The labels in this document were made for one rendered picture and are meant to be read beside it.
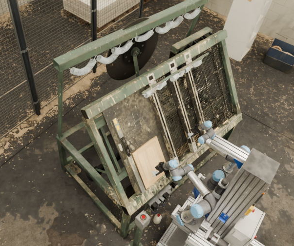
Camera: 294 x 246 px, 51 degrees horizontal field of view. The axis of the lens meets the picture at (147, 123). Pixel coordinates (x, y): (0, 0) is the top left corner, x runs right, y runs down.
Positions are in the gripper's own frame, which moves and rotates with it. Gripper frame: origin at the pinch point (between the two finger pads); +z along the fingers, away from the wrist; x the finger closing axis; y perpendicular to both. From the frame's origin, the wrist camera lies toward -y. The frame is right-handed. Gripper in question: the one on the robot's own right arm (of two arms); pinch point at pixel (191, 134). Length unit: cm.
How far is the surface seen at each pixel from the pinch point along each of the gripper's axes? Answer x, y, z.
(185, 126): -14.6, 7.6, 14.2
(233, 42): -347, 19, 118
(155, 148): 33.0, 16.0, 23.2
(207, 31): -124, 74, -16
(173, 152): 16.5, -4.3, 26.7
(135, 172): 71, 14, 28
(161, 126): 16.2, 29.7, 9.4
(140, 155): 54, 23, 23
